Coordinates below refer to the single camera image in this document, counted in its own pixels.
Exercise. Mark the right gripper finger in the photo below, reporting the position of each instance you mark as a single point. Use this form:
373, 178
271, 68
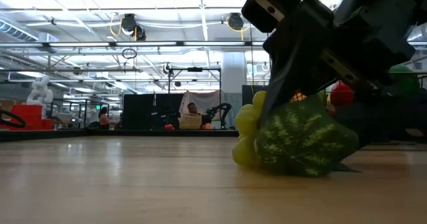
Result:
383, 117
293, 70

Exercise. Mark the person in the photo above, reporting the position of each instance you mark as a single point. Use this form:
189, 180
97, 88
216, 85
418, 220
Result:
191, 108
104, 118

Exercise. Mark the black monitor panel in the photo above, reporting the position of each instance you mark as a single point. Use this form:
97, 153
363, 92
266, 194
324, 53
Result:
248, 92

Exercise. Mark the black station camera frame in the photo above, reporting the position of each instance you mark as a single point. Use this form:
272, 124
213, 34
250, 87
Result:
195, 69

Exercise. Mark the black aluminium table frame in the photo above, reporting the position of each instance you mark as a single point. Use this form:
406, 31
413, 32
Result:
66, 134

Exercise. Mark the woven wicker basket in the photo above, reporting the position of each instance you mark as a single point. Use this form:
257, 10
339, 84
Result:
190, 121

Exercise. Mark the white robot figure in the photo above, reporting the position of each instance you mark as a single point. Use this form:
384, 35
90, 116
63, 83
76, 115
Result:
40, 90

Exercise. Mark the green toy grape bunch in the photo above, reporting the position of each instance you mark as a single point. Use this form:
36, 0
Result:
300, 140

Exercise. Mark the large green toy lime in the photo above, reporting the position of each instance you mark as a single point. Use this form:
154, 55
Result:
405, 80

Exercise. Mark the black background robot arm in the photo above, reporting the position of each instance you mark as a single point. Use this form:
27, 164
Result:
220, 109

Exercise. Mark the red stacked bins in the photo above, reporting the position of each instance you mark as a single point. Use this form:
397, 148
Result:
31, 117

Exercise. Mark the silver ventilation duct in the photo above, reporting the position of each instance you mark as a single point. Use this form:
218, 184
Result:
418, 34

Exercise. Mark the red toy apple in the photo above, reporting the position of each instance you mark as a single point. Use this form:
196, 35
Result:
169, 126

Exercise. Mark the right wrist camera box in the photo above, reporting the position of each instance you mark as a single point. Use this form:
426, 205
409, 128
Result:
267, 4

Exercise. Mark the red orange toy mango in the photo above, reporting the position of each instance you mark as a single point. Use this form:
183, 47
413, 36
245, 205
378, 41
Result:
342, 94

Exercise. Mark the brown cardboard box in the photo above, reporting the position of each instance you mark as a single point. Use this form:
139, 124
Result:
6, 105

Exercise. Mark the white building pillar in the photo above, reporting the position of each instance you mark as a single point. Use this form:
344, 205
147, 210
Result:
233, 70

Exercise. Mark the long ceiling light bar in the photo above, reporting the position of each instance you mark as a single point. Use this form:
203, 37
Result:
133, 43

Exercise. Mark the white plant pot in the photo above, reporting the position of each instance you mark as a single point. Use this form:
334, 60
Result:
217, 125

